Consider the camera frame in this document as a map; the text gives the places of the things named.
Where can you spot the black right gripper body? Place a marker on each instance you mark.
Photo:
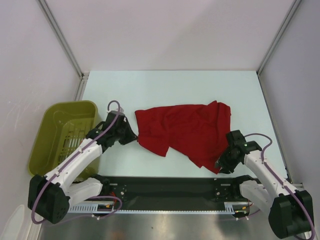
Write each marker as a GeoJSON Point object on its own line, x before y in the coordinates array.
{"type": "Point", "coordinates": [225, 161]}

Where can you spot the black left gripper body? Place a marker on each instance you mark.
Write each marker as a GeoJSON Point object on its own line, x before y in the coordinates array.
{"type": "Point", "coordinates": [120, 132]}

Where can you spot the red t shirt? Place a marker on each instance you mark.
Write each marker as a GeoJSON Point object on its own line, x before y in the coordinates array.
{"type": "Point", "coordinates": [197, 131]}

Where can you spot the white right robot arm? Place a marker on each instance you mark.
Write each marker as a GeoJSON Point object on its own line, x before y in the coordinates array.
{"type": "Point", "coordinates": [289, 210]}

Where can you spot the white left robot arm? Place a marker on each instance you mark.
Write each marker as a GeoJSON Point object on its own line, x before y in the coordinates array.
{"type": "Point", "coordinates": [51, 195]}

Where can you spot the olive green plastic basket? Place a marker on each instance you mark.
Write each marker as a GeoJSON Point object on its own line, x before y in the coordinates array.
{"type": "Point", "coordinates": [63, 127]}

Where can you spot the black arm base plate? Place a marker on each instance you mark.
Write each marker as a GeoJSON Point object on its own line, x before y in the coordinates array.
{"type": "Point", "coordinates": [175, 193]}

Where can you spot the left aluminium corner post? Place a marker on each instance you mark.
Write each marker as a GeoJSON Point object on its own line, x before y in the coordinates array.
{"type": "Point", "coordinates": [53, 23]}

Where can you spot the aluminium corner post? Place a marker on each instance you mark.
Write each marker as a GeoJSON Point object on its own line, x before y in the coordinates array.
{"type": "Point", "coordinates": [53, 23]}
{"type": "Point", "coordinates": [279, 34]}

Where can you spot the right aluminium corner post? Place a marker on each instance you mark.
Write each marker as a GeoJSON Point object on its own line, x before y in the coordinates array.
{"type": "Point", "coordinates": [279, 34]}

